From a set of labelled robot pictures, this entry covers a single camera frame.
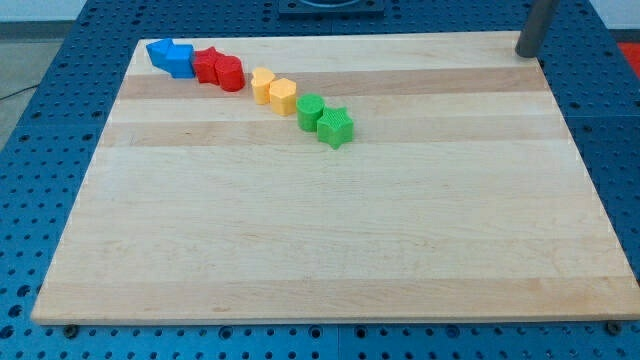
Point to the light wooden board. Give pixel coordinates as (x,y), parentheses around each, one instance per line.
(461,198)

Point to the green star block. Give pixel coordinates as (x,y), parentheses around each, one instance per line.
(335,127)

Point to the green cylinder block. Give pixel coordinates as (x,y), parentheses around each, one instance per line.
(310,108)

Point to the yellow hexagon block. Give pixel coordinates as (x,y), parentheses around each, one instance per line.
(283,96)

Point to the yellow heart block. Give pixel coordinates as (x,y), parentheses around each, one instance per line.
(260,82)

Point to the red cylinder block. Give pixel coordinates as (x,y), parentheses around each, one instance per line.
(230,73)

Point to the red star block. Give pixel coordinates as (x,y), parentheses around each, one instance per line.
(204,63)

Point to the blue cube block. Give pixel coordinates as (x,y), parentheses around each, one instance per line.
(179,61)

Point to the blue block far left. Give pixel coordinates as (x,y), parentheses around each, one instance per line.
(158,51)

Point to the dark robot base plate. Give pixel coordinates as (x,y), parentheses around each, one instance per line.
(291,8)

